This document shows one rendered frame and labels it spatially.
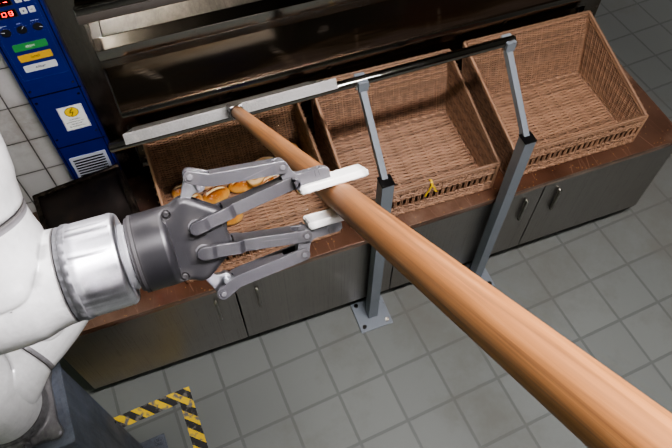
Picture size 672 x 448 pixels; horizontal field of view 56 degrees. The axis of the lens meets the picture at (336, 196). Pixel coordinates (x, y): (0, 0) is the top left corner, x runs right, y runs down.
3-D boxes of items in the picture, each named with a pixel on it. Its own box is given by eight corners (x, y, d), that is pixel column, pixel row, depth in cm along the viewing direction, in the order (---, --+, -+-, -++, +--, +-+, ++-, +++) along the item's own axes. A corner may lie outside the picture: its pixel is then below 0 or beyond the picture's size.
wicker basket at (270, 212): (154, 176, 235) (135, 127, 213) (298, 134, 247) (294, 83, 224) (185, 286, 210) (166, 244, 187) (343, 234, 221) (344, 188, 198)
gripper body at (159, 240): (119, 204, 62) (213, 178, 64) (145, 282, 64) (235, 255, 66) (114, 224, 55) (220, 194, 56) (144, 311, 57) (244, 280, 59)
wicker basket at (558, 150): (449, 91, 260) (460, 39, 237) (569, 59, 270) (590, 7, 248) (505, 182, 234) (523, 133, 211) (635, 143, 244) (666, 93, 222)
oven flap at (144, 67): (121, 113, 207) (100, 56, 195) (591, -8, 243) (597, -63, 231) (122, 118, 204) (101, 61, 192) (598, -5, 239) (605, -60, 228)
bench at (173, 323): (82, 280, 275) (29, 206, 228) (565, 132, 323) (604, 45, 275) (101, 402, 246) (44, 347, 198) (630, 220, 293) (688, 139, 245)
